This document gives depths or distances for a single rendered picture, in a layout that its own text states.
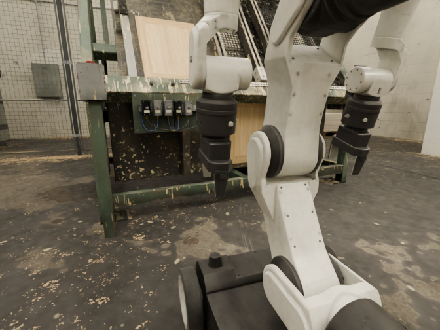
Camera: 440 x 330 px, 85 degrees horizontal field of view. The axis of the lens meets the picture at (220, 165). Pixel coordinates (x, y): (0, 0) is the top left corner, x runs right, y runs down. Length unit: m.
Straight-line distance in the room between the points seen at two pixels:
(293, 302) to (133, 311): 0.64
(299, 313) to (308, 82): 0.50
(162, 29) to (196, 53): 1.56
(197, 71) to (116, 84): 1.13
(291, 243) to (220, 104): 0.38
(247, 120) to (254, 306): 1.57
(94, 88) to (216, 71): 0.95
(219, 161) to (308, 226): 0.31
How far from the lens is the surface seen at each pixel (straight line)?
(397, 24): 0.77
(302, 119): 0.63
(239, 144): 2.08
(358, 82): 0.74
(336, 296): 0.62
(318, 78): 0.63
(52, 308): 1.21
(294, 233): 0.66
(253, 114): 2.12
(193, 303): 0.84
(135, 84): 1.60
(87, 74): 1.37
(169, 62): 1.81
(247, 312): 0.79
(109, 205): 1.49
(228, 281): 0.85
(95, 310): 1.13
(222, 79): 0.50
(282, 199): 0.66
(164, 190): 1.70
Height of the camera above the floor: 0.73
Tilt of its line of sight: 14 degrees down
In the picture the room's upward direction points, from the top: straight up
